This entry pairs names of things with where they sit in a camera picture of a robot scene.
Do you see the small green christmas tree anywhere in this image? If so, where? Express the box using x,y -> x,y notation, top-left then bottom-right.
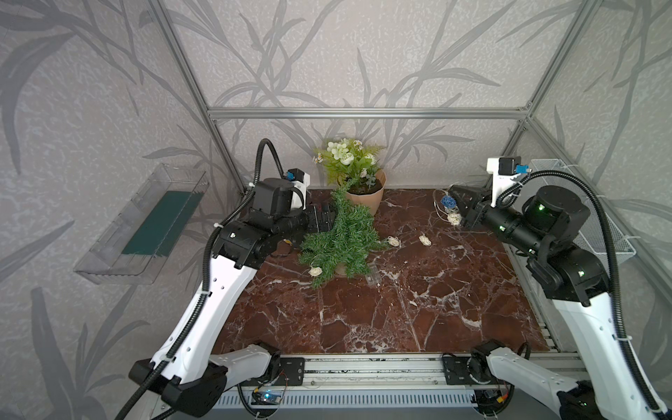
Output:
299,180 -> 390,289

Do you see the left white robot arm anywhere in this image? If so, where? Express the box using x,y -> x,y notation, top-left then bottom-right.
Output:
117,138 -> 337,419

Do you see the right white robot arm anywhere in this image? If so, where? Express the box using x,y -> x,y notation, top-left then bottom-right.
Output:
449,178 -> 671,419

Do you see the potted white flower plant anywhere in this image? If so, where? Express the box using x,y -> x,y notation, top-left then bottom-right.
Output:
313,138 -> 387,215

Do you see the clear battery box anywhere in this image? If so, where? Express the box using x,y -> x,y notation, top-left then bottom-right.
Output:
365,264 -> 382,287

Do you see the green circuit board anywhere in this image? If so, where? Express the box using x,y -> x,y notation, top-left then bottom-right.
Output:
251,388 -> 283,405

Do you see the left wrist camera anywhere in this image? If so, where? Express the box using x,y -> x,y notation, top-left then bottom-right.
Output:
286,168 -> 311,210

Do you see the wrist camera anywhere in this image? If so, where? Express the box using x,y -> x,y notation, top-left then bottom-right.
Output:
486,156 -> 531,208
286,168 -> 311,210

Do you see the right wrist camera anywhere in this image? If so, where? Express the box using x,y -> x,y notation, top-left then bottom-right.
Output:
486,156 -> 531,208

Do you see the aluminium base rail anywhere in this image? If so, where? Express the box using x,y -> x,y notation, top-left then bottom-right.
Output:
151,353 -> 589,411

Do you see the clear plastic wall tray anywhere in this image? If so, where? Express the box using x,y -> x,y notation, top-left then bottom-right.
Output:
73,164 -> 209,285

